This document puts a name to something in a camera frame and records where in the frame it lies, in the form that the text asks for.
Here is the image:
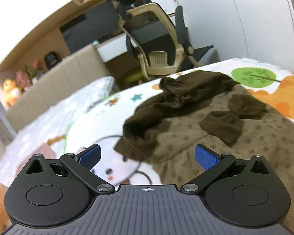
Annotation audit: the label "black round appliance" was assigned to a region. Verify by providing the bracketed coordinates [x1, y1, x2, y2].
[44, 51, 62, 70]

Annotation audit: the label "colourful cartoon play mat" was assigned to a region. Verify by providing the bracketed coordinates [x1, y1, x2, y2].
[57, 58, 294, 187]

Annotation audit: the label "black computer monitor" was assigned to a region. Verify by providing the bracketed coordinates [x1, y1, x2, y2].
[60, 1, 120, 53]

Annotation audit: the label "white quilted bedsheet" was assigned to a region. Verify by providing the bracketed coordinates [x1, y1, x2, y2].
[0, 76, 115, 187]

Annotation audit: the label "green round stool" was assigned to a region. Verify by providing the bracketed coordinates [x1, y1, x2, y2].
[123, 68, 144, 83]

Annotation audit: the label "potted plant red leaves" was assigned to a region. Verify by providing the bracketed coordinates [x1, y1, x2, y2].
[24, 59, 44, 83]

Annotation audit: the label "brown polka dot dress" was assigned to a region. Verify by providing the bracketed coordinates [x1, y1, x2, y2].
[115, 71, 294, 231]

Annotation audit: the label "beige mesh office chair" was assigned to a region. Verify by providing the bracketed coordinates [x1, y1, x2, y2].
[109, 0, 213, 80]

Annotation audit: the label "pink cardboard box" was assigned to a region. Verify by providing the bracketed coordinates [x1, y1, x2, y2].
[27, 143, 57, 160]

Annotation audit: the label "yellow duck plush toy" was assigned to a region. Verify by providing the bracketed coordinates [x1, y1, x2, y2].
[3, 79, 22, 107]

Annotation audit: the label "pink plush toy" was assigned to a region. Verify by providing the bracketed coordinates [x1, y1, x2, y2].
[15, 71, 32, 92]

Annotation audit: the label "beige upholstered headboard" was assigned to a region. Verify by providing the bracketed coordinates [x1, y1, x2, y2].
[6, 44, 110, 132]

